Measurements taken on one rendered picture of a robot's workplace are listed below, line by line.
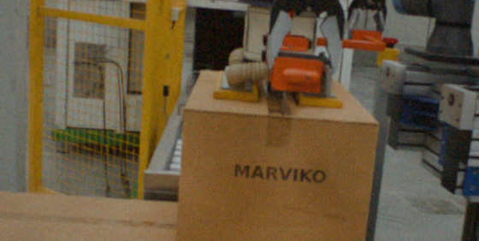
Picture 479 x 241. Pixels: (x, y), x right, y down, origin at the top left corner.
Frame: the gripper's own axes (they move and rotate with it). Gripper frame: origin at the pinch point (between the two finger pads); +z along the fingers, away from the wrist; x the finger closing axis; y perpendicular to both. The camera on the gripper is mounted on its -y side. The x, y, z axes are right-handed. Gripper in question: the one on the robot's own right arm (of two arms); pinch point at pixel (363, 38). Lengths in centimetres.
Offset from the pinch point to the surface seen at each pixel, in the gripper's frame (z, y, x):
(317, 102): 12, 47, -17
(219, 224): 37, 60, -37
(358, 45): 0.0, 26.7, -6.1
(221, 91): 11, 47, -39
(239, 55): 6.1, 17.0, -35.5
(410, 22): 32, -930, 246
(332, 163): 22, 60, -15
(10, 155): 64, -76, -124
